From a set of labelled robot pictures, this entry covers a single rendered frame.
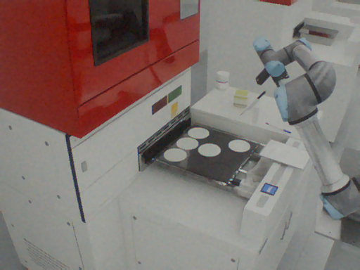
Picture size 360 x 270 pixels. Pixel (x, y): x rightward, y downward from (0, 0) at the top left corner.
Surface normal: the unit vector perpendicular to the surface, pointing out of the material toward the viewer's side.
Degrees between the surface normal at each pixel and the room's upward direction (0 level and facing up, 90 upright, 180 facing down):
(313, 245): 0
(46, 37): 90
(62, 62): 90
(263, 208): 0
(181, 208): 0
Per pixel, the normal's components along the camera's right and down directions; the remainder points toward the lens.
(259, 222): -0.52, 0.46
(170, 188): 0.00, -0.85
